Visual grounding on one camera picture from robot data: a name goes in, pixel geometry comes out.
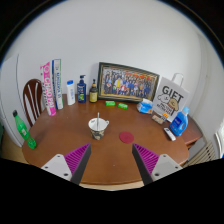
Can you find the white blue shuttlecock tube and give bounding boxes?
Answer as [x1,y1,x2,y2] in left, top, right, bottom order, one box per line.
[52,59,63,110]

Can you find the framed group photo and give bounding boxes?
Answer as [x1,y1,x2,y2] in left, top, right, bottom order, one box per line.
[98,62,160,102]

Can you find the round red coaster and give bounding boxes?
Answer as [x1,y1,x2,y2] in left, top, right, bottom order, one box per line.
[119,132,134,143]

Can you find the blue tissue pack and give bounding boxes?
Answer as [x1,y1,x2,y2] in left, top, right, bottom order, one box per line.
[137,98,153,114]

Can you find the dark blue pump bottle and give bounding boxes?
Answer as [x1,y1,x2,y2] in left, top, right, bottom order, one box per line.
[77,75,86,103]

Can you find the white gift paper bag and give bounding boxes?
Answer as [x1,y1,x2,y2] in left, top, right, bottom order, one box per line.
[153,73,189,122]

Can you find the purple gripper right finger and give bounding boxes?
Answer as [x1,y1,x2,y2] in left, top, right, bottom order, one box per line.
[132,143,182,185]

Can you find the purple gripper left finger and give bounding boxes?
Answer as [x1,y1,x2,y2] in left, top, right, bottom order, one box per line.
[42,143,91,185]

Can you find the amber pump bottle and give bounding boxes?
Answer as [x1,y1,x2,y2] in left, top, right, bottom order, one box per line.
[89,80,98,103]

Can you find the blue detergent bottle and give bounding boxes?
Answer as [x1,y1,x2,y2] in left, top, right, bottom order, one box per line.
[170,106,189,136]

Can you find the white remote control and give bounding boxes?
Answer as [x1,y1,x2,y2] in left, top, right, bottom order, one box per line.
[164,128,176,141]

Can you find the green plastic soda bottle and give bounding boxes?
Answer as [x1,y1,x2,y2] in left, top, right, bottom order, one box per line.
[13,110,36,149]

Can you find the small brown snack box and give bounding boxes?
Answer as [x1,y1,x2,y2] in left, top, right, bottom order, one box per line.
[152,115,164,124]

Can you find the right green soap bar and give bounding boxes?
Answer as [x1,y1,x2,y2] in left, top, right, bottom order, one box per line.
[118,103,128,109]

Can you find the metal spoon in cup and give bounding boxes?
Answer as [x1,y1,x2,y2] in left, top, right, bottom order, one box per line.
[97,112,99,131]

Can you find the brown wooden chair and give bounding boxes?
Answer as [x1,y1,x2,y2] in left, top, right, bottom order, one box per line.
[23,79,43,126]

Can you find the white radiator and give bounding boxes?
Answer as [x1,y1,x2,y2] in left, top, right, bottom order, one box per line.
[183,141,216,167]

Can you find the white shampoo bottle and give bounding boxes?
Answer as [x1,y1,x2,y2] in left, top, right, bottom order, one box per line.
[67,80,75,105]

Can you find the patterned paper cup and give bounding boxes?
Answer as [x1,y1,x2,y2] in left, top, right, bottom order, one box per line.
[88,118,109,140]

